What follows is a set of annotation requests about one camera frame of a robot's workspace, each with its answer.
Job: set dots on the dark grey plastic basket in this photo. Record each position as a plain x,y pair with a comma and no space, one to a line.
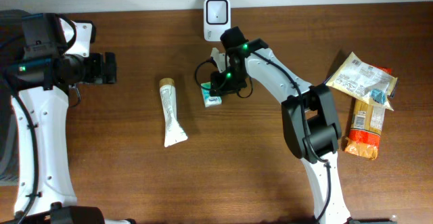
12,41

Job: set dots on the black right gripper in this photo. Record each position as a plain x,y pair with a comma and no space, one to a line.
216,80

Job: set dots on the green tissue pack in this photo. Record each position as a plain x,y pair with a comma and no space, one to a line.
208,99

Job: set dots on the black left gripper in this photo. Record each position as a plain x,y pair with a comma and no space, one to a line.
98,75

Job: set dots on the orange red noodle packet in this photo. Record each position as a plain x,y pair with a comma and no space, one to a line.
365,130

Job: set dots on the white barcode scanner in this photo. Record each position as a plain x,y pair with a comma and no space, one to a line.
216,18

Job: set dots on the yellow white snack bag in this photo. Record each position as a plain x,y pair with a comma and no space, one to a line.
364,82

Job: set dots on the white tube with tan cap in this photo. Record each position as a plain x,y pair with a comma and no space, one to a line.
174,133

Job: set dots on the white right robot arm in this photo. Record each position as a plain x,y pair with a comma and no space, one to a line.
311,127

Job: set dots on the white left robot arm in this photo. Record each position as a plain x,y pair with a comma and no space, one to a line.
54,59

